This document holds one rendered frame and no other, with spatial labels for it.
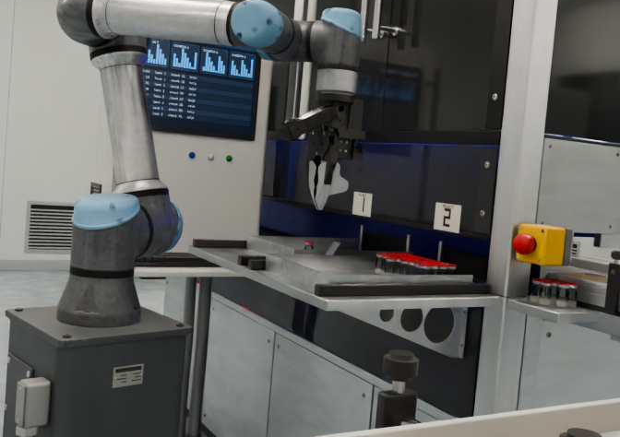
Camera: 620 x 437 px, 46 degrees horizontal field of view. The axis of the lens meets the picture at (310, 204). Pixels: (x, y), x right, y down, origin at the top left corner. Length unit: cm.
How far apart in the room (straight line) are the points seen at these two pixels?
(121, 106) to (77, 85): 525
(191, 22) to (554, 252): 78
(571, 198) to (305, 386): 98
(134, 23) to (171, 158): 86
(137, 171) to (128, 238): 17
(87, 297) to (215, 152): 95
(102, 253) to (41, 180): 536
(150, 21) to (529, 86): 72
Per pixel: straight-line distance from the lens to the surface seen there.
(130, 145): 149
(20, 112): 666
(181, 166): 217
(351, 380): 195
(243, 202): 225
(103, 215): 134
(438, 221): 164
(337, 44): 132
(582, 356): 169
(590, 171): 162
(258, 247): 182
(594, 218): 165
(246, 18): 123
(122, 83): 151
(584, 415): 51
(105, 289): 135
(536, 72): 150
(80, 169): 674
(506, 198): 149
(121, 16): 137
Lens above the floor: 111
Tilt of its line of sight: 3 degrees down
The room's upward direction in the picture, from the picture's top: 5 degrees clockwise
